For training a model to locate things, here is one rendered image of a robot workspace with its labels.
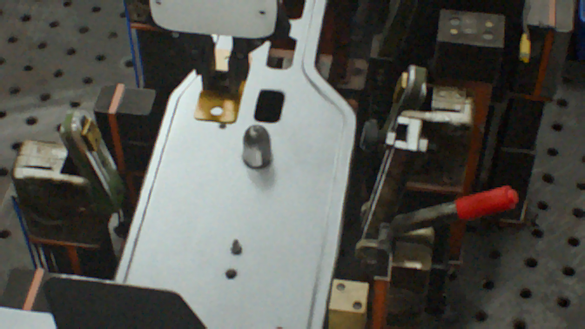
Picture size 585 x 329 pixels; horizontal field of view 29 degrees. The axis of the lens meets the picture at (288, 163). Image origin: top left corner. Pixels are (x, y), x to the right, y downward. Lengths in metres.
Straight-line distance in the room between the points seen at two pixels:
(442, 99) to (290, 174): 0.18
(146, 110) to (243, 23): 0.45
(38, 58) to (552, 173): 0.80
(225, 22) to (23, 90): 0.91
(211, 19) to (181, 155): 0.39
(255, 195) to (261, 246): 0.07
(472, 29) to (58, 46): 0.80
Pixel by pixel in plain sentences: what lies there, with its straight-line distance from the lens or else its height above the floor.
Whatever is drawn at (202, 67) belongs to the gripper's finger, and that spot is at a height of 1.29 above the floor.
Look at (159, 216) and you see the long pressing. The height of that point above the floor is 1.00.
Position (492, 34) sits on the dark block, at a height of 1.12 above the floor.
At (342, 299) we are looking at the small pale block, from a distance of 1.08.
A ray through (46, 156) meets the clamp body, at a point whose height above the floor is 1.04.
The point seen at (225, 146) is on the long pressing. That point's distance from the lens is 1.28.
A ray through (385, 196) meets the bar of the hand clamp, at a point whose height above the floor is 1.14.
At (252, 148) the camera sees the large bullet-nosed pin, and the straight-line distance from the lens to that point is 1.23.
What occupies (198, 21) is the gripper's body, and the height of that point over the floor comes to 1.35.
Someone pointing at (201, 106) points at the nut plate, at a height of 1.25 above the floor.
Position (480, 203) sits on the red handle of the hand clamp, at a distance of 1.07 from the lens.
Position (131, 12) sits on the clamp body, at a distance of 1.51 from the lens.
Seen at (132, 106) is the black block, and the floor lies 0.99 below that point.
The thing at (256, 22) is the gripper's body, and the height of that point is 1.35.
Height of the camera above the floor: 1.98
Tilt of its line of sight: 51 degrees down
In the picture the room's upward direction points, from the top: 1 degrees counter-clockwise
